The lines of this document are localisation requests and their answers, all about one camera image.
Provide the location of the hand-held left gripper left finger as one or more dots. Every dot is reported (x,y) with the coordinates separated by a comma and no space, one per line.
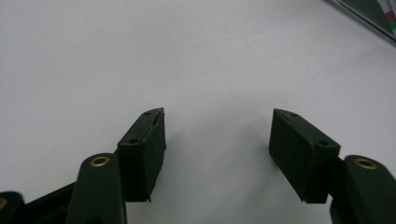
(141,155)

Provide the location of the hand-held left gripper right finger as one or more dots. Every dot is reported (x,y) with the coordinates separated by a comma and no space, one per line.
(300,155)

